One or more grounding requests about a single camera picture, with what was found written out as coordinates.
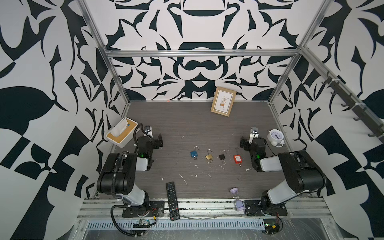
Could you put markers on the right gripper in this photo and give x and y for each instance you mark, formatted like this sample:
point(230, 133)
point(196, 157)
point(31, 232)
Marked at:
point(245, 142)

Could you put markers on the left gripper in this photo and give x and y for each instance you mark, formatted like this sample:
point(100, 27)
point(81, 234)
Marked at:
point(157, 141)

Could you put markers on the red padlock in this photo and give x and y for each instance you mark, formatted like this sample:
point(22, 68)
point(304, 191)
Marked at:
point(237, 157)

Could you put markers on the black padlock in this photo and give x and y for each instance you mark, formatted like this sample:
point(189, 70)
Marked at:
point(222, 157)

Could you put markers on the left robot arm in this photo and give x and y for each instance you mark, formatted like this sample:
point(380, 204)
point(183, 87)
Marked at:
point(117, 179)

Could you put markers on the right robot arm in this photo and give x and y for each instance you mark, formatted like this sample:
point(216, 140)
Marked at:
point(302, 175)

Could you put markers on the white alarm clock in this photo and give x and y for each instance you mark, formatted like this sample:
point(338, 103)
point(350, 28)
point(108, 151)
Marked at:
point(276, 138)

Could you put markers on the brass padlock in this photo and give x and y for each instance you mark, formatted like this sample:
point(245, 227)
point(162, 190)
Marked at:
point(209, 155)

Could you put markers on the blue padlock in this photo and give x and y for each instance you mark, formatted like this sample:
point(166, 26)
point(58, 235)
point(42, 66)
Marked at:
point(194, 153)

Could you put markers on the purple hourglass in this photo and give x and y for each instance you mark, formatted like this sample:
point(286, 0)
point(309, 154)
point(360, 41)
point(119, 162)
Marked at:
point(238, 203)

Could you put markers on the black remote control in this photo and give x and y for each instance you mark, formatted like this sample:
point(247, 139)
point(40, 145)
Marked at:
point(172, 201)

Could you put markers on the left circuit board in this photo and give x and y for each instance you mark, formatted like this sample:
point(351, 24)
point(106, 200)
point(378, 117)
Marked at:
point(145, 223)

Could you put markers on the circuit board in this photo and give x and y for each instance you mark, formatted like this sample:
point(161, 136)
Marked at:
point(273, 228)
point(145, 223)

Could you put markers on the right circuit board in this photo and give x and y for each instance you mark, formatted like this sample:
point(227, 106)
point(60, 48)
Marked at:
point(273, 228)

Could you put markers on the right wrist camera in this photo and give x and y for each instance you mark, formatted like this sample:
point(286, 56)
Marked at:
point(253, 134)

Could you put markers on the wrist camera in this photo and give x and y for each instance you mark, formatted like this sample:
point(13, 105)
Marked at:
point(253, 134)
point(148, 131)

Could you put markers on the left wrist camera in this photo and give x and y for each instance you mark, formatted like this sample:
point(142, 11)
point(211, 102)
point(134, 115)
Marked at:
point(148, 131)

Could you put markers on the wooden picture frame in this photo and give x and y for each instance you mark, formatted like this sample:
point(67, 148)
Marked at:
point(223, 101)

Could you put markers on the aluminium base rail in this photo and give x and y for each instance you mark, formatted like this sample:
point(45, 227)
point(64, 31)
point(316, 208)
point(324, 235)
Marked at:
point(205, 208)

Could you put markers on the white cable duct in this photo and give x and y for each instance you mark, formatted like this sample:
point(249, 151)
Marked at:
point(207, 224)

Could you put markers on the wall hook rail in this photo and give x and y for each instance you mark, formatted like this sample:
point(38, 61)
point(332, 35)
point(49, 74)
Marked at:
point(354, 103)

